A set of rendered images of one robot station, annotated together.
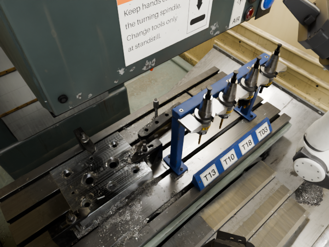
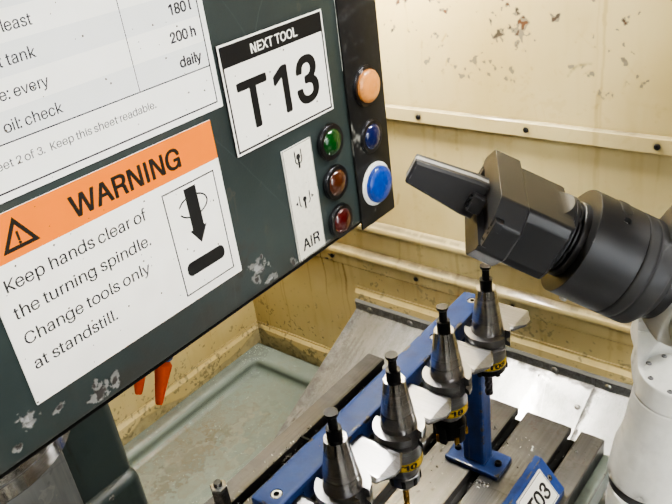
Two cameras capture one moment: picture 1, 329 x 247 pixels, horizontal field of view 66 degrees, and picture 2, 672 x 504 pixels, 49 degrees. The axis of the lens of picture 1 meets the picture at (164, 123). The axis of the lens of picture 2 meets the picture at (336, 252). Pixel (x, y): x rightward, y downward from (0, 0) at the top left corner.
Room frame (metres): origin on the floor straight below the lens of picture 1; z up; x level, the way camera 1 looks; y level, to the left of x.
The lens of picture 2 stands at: (-0.06, -0.07, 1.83)
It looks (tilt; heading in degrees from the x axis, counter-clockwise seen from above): 29 degrees down; 352
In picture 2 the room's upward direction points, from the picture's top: 8 degrees counter-clockwise
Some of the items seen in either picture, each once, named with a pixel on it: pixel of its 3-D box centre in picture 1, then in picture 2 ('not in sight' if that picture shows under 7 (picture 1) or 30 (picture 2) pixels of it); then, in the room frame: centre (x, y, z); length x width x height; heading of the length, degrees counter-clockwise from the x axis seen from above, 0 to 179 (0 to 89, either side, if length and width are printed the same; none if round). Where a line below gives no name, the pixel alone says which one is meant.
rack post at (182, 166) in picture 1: (176, 143); not in sight; (0.52, -0.05, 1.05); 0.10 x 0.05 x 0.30; 40
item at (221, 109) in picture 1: (216, 107); (372, 460); (0.55, -0.17, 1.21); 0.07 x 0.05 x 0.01; 40
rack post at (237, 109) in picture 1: (253, 90); (475, 392); (0.81, -0.38, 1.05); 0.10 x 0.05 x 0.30; 40
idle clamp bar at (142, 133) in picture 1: (161, 123); not in sight; (0.71, 0.01, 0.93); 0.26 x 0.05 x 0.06; 135
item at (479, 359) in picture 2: (259, 78); (467, 357); (0.69, -0.33, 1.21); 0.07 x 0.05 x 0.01; 40
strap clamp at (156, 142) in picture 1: (147, 154); not in sight; (0.52, 0.07, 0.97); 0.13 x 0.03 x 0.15; 130
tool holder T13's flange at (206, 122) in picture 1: (204, 115); (343, 491); (0.52, -0.12, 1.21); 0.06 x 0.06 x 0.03
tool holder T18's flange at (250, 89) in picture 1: (249, 85); (447, 380); (0.66, -0.29, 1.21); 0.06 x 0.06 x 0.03
